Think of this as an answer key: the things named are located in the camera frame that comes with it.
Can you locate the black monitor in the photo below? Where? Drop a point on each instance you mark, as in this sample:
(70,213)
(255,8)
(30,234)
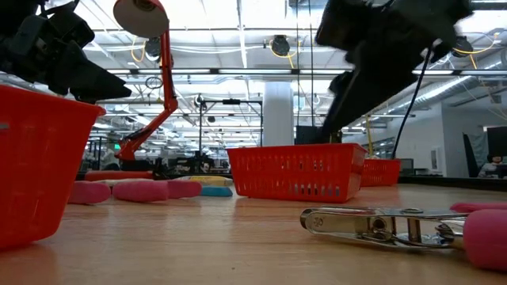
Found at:
(497,140)

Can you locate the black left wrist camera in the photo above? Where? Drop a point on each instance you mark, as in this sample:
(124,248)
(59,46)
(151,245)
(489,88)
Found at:
(73,33)

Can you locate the dark grey panel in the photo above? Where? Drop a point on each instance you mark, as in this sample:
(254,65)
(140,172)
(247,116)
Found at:
(473,154)

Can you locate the yellow crayon box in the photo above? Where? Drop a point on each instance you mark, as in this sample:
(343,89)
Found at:
(210,180)
(126,181)

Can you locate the black box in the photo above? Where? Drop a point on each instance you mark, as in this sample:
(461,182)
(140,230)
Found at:
(311,135)

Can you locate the black table frame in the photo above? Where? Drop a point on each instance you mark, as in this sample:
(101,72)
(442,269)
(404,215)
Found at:
(455,183)

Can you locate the blue eraser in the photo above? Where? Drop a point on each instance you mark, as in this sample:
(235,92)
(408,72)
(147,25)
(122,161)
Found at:
(217,192)

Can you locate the dark grey box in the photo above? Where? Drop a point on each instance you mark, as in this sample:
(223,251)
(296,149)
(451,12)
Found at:
(408,166)

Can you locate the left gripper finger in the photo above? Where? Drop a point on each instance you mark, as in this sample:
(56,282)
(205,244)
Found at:
(101,83)
(85,97)

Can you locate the red desk lamp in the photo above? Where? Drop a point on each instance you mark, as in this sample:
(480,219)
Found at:
(168,79)

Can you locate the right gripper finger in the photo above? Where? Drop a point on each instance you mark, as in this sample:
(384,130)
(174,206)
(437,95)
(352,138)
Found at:
(340,81)
(364,99)

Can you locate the red plastic mesh basket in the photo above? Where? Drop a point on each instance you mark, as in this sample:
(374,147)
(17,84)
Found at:
(297,170)
(39,158)
(380,172)

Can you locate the person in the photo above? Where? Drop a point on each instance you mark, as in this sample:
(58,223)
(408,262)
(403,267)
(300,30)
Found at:
(495,160)

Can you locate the white building pillar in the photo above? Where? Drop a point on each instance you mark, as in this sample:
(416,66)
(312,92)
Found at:
(278,115)

